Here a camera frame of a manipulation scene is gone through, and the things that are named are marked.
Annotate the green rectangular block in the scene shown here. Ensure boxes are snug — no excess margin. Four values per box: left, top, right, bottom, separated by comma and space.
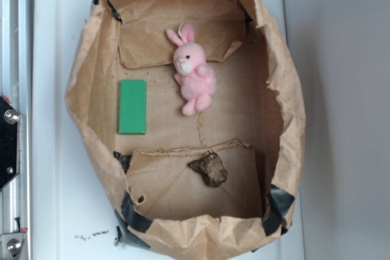
118, 80, 147, 135

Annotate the pink plush bunny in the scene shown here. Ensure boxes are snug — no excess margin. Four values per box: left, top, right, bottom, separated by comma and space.
166, 23, 216, 116

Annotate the silver corner bracket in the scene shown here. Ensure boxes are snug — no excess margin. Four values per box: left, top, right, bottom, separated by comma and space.
1, 233, 29, 260

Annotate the aluminium frame rail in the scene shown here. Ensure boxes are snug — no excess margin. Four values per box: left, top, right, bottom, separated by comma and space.
1, 0, 34, 259

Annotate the black metal bracket plate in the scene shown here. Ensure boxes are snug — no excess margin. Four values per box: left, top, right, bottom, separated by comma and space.
0, 96, 20, 191

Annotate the brown rock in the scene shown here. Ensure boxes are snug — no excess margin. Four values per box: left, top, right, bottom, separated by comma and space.
187, 152, 228, 188

